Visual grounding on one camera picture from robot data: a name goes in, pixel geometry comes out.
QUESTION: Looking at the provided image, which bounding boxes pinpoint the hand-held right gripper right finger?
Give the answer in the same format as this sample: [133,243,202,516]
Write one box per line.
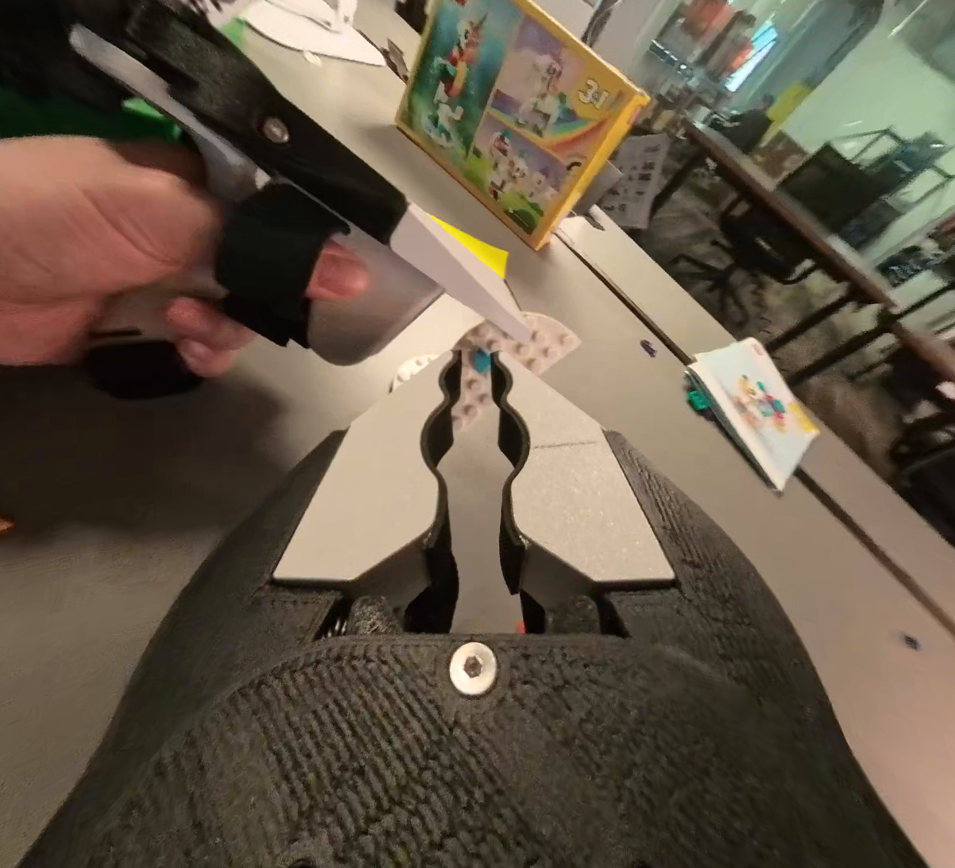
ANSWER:
[492,353,676,636]

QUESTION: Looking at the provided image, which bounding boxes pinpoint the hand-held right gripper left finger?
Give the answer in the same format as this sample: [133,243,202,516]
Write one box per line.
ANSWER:
[272,349,460,634]

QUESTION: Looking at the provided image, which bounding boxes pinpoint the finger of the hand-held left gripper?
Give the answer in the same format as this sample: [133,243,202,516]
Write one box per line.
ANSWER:
[386,204,535,344]

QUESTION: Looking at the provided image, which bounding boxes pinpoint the colourful brick plate assembly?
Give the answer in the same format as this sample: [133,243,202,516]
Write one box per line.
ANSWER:
[390,352,443,393]

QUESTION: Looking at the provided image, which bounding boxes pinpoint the white and orange brick plate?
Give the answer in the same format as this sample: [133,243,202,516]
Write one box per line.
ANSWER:
[454,310,582,430]

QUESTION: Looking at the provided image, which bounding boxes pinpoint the green plastic bin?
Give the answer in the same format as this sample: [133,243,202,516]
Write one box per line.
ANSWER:
[0,13,251,141]

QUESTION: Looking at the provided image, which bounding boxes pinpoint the yellow toy set box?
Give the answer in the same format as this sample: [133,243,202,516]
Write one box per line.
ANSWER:
[394,0,652,252]

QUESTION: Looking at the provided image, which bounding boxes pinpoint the person's left hand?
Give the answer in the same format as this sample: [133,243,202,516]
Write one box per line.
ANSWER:
[0,135,372,378]

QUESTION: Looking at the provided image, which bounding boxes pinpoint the yellow sticky note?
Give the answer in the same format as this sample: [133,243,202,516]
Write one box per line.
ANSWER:
[439,217,511,281]

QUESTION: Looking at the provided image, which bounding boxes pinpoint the grey slanted panel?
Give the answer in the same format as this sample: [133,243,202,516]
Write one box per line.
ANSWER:
[567,159,626,221]

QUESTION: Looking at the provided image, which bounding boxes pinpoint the printed paper sheet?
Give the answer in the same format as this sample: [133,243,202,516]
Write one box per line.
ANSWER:
[599,133,672,229]

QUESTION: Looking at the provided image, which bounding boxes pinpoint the instruction booklet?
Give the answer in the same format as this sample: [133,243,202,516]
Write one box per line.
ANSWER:
[684,338,822,493]

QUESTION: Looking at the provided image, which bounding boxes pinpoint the black office chair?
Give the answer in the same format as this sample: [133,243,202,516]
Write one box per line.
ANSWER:
[671,207,818,332]

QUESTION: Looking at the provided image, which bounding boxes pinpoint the brown table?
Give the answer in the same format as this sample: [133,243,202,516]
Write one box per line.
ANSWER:
[682,120,955,391]

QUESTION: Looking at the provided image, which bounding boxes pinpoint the storage shelves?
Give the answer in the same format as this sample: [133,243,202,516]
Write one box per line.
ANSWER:
[649,0,777,93]

